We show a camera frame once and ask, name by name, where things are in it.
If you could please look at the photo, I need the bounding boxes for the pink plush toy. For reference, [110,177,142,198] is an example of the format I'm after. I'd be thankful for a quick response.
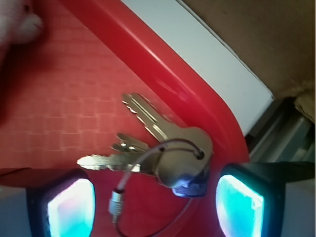
[0,0,43,50]

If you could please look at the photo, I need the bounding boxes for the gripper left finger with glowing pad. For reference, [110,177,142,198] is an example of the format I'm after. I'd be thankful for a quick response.
[27,168,96,237]

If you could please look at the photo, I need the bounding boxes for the silver keys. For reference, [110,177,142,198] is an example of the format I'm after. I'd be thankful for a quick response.
[77,92,214,237]

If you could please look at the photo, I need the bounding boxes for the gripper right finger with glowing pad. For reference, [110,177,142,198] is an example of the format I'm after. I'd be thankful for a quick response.
[216,161,316,237]

